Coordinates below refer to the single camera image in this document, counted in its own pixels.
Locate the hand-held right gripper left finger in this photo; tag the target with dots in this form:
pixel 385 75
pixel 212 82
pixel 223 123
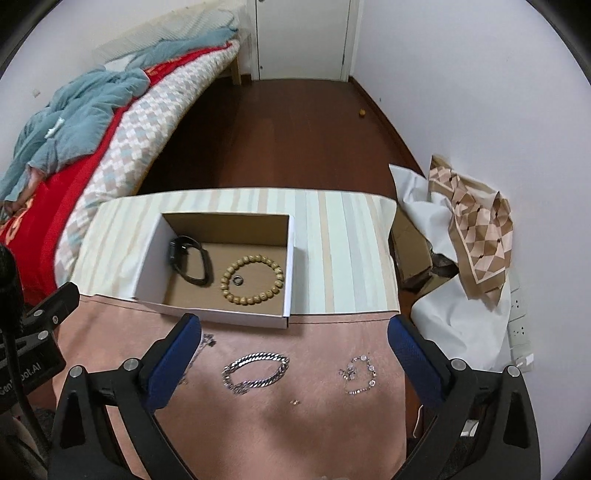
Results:
pixel 178 355

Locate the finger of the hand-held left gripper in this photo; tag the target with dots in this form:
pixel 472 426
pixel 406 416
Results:
pixel 57 302

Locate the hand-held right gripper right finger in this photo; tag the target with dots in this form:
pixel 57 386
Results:
pixel 415 364

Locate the white cardboard box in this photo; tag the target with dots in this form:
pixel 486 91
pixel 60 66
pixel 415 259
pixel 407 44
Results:
pixel 240 318

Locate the bed with blankets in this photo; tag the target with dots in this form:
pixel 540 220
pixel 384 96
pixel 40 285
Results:
pixel 41 217

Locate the black smart watch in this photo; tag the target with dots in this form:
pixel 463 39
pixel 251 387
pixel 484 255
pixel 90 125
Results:
pixel 201 265

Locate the white power strip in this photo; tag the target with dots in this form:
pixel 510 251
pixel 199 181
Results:
pixel 518 323

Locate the brown cardboard box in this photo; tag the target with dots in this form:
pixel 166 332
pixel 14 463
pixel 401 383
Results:
pixel 413 249

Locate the striped cloth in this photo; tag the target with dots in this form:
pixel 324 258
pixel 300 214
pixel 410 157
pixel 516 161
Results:
pixel 341 254

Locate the pink table cloth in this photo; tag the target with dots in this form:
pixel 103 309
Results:
pixel 286 438

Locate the beige patterned scarf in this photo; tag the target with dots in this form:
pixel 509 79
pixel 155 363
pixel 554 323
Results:
pixel 480 235

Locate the blue-grey garment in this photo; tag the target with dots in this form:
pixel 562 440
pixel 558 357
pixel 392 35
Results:
pixel 78 120

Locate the checkered quilt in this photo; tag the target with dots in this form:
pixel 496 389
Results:
pixel 138 134

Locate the light blue blanket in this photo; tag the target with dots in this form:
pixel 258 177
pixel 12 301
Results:
pixel 184 44

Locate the wooden bed leg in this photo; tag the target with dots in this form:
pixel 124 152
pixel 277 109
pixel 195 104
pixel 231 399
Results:
pixel 236 71

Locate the white door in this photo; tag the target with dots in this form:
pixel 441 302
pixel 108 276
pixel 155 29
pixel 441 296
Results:
pixel 302 37

